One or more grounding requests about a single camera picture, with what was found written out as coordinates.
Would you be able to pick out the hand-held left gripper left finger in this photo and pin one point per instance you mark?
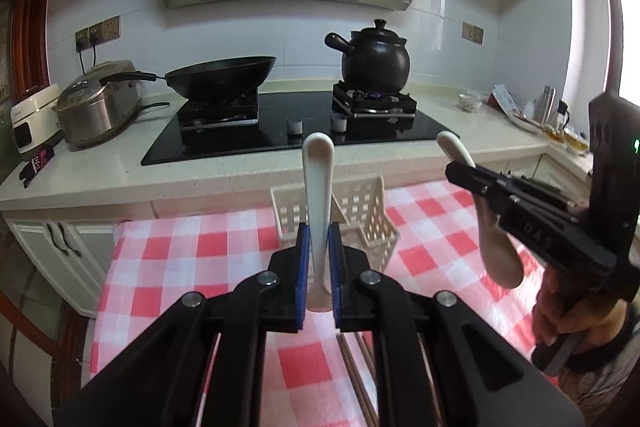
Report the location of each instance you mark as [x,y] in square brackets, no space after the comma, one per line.
[301,277]

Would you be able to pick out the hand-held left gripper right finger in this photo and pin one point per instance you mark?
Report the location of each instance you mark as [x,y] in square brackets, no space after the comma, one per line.
[335,277]

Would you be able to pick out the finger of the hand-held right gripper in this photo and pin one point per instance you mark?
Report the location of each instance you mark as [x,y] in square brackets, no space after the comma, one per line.
[540,197]
[475,179]

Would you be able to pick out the white ceramic spoon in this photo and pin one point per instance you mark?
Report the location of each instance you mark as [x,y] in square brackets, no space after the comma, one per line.
[492,247]
[316,187]

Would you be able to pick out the white plastic utensil basket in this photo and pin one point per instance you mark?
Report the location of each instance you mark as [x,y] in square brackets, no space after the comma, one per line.
[365,212]

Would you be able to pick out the person's right forearm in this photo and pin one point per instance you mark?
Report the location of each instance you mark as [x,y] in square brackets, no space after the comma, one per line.
[610,387]

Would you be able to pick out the person's right hand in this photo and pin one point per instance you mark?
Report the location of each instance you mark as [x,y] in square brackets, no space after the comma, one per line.
[555,312]

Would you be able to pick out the white lower cabinet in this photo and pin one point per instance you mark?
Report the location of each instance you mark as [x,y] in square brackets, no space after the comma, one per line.
[60,252]
[540,169]

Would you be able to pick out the glass jars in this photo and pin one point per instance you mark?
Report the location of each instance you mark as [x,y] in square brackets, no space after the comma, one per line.
[567,139]

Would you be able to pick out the small white cup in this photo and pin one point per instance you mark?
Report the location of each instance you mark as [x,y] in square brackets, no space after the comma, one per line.
[470,103]

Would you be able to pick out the white plate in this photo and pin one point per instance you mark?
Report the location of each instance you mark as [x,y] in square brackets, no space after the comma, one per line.
[525,121]

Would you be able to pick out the red white packet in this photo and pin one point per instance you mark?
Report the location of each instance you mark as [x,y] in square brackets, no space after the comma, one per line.
[504,99]

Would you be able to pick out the steel thermos bottle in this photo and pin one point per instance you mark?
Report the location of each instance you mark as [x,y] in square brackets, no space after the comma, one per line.
[545,104]

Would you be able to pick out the brown wooden chopstick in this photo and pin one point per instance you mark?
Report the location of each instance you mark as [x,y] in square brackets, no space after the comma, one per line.
[356,382]
[367,382]

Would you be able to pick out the black burner grate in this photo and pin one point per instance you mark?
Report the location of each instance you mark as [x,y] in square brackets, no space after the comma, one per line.
[375,102]
[220,109]

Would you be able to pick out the black glass gas cooktop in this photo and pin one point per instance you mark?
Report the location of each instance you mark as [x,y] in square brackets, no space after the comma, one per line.
[280,147]

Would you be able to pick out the red white checkered tablecloth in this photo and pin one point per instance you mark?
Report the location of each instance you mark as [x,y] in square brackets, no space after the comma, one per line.
[165,257]

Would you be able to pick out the silver cooktop knob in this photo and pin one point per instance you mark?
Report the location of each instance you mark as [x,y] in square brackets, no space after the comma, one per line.
[339,123]
[295,128]

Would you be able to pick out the black clay pot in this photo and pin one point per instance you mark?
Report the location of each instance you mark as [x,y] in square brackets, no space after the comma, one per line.
[375,62]

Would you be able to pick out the black wok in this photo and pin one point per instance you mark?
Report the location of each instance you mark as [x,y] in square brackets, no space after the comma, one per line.
[220,77]

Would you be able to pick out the silver rice cooker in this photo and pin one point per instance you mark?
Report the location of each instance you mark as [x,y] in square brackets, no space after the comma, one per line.
[95,112]

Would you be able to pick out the black pink glove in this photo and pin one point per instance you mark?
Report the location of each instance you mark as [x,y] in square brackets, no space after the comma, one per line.
[37,164]

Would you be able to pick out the white kitchen appliance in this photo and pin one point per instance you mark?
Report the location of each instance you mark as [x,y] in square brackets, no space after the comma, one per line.
[32,122]

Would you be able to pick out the gold wall outlet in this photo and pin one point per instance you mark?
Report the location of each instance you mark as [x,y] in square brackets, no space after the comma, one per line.
[96,33]
[111,27]
[472,33]
[82,38]

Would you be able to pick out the red wooden door frame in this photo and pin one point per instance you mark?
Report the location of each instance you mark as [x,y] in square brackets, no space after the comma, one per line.
[30,32]

